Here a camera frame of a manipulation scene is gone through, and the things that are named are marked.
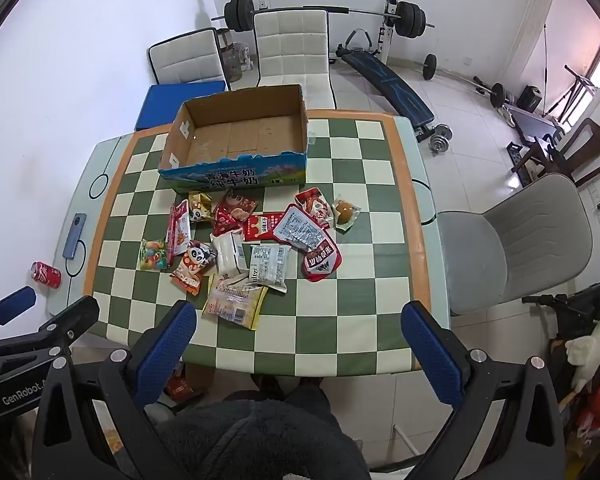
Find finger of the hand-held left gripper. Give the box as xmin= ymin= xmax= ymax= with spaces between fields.
xmin=0 ymin=295 xmax=101 ymax=362
xmin=0 ymin=286 xmax=37 ymax=343

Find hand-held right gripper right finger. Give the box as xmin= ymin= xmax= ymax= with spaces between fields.
xmin=400 ymin=301 xmax=567 ymax=480

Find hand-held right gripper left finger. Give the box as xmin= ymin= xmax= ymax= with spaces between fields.
xmin=32 ymin=300 xmax=198 ymax=480

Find brown snack packet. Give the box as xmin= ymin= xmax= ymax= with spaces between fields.
xmin=213 ymin=189 xmax=259 ymax=236

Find blue printed cardboard box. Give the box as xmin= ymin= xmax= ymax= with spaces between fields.
xmin=158 ymin=84 xmax=309 ymax=195

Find red packet on floor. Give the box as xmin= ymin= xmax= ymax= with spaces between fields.
xmin=165 ymin=375 xmax=193 ymax=401

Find red soda can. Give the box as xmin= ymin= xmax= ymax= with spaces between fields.
xmin=31 ymin=261 xmax=62 ymax=289

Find blue phone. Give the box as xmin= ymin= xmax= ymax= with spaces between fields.
xmin=62 ymin=212 xmax=87 ymax=261

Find yellow clear snack packet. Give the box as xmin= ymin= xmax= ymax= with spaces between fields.
xmin=202 ymin=274 xmax=270 ymax=331

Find orange panda snack packet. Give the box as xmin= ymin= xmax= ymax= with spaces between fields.
xmin=170 ymin=241 xmax=218 ymax=296

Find colourful candy packet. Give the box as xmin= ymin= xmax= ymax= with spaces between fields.
xmin=138 ymin=239 xmax=171 ymax=272

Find plain white snack packet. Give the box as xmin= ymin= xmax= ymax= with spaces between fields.
xmin=210 ymin=232 xmax=248 ymax=278

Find white packet with red label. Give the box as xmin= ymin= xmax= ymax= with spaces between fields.
xmin=166 ymin=200 xmax=192 ymax=256

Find person's dark fleece clothing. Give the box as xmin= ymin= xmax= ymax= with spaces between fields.
xmin=155 ymin=375 xmax=371 ymax=480

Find white and green snack packet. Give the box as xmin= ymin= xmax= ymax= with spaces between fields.
xmin=248 ymin=243 xmax=292 ymax=294

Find red and black snack packet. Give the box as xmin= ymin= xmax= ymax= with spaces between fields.
xmin=300 ymin=240 xmax=343 ymax=282

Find gold panda chip packet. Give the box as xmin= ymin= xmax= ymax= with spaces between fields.
xmin=187 ymin=191 xmax=214 ymax=223

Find grey shell chair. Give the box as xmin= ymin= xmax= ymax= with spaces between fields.
xmin=436 ymin=172 xmax=593 ymax=317

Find black scooter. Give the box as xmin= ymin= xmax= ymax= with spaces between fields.
xmin=522 ymin=245 xmax=600 ymax=341

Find white plush toy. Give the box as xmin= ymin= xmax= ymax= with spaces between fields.
xmin=565 ymin=280 xmax=600 ymax=391

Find clear wrapped bun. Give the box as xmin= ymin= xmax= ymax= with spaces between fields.
xmin=331 ymin=195 xmax=362 ymax=232

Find grey-backed foil packet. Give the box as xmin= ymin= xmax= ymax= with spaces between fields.
xmin=272 ymin=203 xmax=333 ymax=253

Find red and white snack packet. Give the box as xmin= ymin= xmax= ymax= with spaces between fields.
xmin=295 ymin=187 xmax=332 ymax=231

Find small chrome dumbbell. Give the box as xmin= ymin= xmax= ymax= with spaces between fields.
xmin=427 ymin=124 xmax=453 ymax=153

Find blue cushion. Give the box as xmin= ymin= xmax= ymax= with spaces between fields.
xmin=134 ymin=80 xmax=229 ymax=133

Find brown wooden chair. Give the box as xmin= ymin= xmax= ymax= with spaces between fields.
xmin=522 ymin=117 xmax=600 ymax=183

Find black sit-up bench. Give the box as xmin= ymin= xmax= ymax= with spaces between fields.
xmin=336 ymin=27 xmax=436 ymax=143

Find black speaker box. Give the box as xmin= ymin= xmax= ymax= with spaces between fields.
xmin=519 ymin=85 xmax=543 ymax=113

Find white padded chair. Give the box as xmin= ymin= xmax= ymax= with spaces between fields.
xmin=252 ymin=9 xmax=338 ymax=110
xmin=146 ymin=27 xmax=229 ymax=86

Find long floor barbell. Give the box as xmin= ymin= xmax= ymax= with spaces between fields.
xmin=422 ymin=53 xmax=506 ymax=108

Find white barbell rack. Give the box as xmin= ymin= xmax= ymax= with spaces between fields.
xmin=254 ymin=0 xmax=406 ymax=61

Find black barbell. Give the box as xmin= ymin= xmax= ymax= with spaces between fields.
xmin=224 ymin=0 xmax=436 ymax=41

